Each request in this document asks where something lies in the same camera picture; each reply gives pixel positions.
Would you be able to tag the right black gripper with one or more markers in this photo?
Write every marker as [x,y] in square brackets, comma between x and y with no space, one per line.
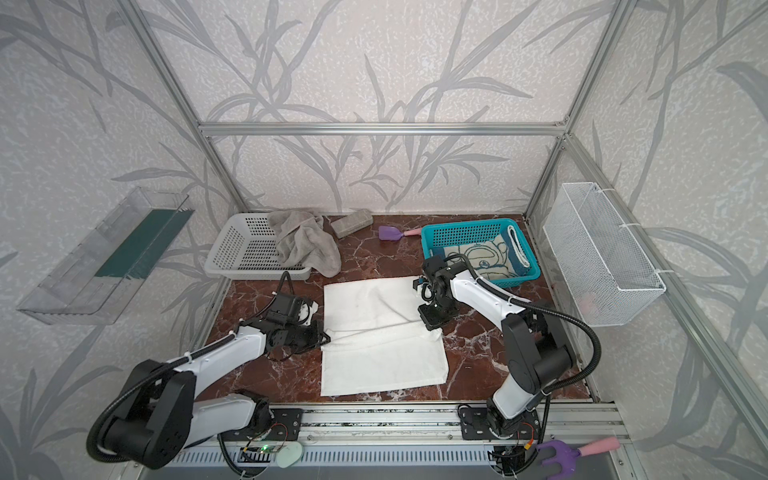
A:
[431,315]

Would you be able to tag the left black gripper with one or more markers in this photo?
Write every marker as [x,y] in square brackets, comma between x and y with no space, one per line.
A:
[310,330]

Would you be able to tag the white towel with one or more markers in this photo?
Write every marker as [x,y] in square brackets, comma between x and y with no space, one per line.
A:
[378,341]

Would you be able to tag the teal plastic basket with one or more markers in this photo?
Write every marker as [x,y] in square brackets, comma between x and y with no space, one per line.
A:
[435,237]

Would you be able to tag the blue beige Doraemon towel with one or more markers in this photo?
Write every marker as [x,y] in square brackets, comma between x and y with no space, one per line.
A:
[497,259]

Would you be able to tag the white perforated plastic basket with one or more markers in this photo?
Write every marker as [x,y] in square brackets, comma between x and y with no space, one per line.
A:
[245,250]

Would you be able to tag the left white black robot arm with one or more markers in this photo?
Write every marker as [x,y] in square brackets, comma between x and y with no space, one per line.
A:
[159,411]

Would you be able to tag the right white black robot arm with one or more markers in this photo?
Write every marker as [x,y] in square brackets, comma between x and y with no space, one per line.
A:
[538,351]

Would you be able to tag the grey towel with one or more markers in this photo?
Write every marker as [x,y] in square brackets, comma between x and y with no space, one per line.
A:
[302,241]

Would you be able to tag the purple pink toy spatula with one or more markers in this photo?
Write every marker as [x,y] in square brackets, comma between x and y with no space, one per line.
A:
[391,233]

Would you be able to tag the grey sponge block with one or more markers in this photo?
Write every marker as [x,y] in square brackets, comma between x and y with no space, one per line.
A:
[352,223]

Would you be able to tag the small green circuit board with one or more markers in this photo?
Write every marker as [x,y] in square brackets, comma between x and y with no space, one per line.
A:
[260,452]

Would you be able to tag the pale green oval disc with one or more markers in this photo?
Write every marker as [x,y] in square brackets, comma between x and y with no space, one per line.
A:
[289,454]

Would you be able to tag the purple pink toy fork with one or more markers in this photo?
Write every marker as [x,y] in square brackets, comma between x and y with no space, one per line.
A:
[566,457]

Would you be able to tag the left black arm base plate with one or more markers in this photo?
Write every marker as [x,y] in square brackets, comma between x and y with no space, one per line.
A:
[279,425]

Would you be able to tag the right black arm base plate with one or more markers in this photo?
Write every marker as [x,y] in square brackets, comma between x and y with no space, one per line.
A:
[474,423]

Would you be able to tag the aluminium front rail frame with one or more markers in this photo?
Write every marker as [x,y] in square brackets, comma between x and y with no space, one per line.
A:
[363,434]

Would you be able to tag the white wire mesh basket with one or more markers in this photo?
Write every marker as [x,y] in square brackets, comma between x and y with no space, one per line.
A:
[609,276]

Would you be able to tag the clear acrylic wall shelf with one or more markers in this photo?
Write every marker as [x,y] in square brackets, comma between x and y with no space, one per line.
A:
[94,284]

